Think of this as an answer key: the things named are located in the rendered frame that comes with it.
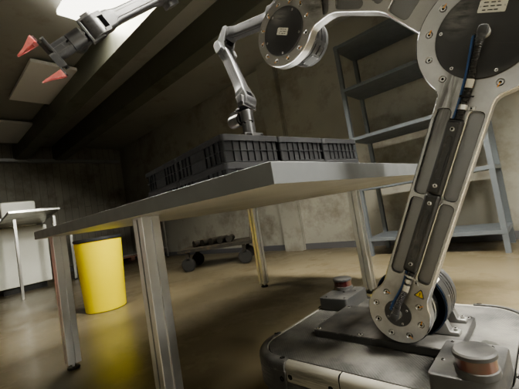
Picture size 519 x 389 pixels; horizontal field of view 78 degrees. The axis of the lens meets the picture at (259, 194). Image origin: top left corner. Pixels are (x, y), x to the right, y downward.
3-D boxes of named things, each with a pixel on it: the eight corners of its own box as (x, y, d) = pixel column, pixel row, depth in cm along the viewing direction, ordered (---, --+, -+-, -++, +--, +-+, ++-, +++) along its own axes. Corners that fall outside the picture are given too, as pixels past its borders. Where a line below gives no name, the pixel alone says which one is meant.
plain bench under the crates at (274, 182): (486, 293, 168) (460, 164, 172) (342, 597, 50) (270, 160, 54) (263, 283, 276) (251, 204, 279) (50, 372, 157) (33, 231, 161)
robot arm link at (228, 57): (218, 37, 156) (235, 47, 163) (212, 46, 159) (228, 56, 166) (244, 96, 135) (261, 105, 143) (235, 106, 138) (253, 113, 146)
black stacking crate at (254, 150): (282, 163, 137) (278, 137, 138) (225, 164, 118) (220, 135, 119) (230, 179, 167) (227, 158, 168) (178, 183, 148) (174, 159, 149)
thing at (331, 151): (359, 160, 176) (356, 140, 177) (326, 161, 157) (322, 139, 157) (306, 174, 206) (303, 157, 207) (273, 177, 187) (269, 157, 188)
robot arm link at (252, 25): (216, 25, 159) (231, 35, 166) (212, 51, 158) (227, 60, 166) (284, -7, 128) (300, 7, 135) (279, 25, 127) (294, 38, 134)
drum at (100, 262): (119, 299, 308) (110, 235, 312) (138, 302, 282) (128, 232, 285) (74, 312, 279) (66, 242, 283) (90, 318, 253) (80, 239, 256)
